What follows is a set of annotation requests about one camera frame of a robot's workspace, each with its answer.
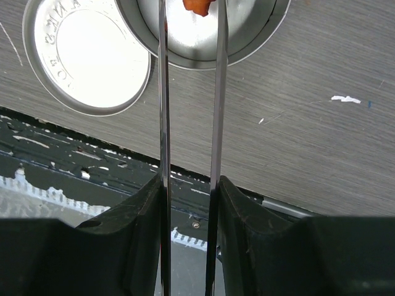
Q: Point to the orange fried chicken piece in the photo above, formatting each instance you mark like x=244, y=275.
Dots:
x=199, y=7

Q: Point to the round metal tin lid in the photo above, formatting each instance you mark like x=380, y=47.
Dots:
x=85, y=56

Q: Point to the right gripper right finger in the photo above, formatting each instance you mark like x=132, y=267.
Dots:
x=264, y=254

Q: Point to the round metal tin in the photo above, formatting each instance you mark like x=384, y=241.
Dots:
x=192, y=39

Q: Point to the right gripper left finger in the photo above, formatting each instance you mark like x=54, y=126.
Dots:
x=114, y=253

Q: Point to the metal tongs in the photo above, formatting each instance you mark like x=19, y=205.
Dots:
x=217, y=139

